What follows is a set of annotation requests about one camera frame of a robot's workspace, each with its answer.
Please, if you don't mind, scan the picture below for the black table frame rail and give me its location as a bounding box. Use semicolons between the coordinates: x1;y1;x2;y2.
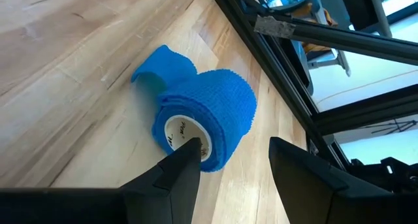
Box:
207;0;349;171

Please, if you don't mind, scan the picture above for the black frame post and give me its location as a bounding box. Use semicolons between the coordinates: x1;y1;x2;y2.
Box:
312;83;418;136

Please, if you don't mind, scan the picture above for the grey tape piece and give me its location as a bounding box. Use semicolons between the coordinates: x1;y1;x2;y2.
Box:
253;15;297;39

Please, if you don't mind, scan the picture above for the black diagonal frame brace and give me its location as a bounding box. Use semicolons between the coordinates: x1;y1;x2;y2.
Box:
248;13;418;67

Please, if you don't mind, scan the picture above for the blue bandage roll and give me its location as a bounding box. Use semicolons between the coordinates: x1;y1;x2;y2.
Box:
130;44;258;173

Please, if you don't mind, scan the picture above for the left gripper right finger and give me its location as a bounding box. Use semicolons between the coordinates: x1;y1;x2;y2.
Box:
268;136;418;224

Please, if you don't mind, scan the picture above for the orange cloth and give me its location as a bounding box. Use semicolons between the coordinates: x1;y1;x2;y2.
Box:
292;1;339;54

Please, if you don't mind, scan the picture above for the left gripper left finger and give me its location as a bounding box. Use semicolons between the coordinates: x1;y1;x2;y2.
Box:
0;137;202;224

